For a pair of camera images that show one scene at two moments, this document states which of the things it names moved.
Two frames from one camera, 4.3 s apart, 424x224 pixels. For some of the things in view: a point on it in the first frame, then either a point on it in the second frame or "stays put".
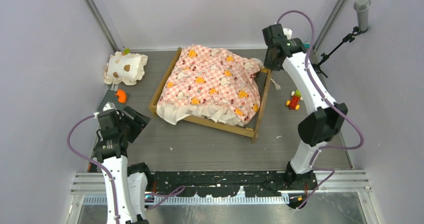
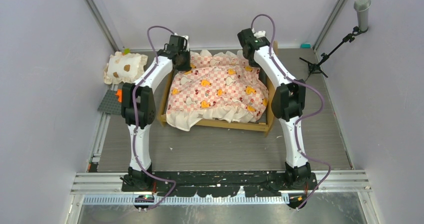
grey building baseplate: [111, 96] stays put
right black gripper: [269, 65] to [254, 64]
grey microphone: [361, 4] stays put
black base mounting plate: [221, 184] stays put
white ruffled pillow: [127, 68] stays put
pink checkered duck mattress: [208, 83] stays put
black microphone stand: [355, 32] stays put
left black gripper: [139, 122] to [187, 66]
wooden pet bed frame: [156, 103] to [266, 123]
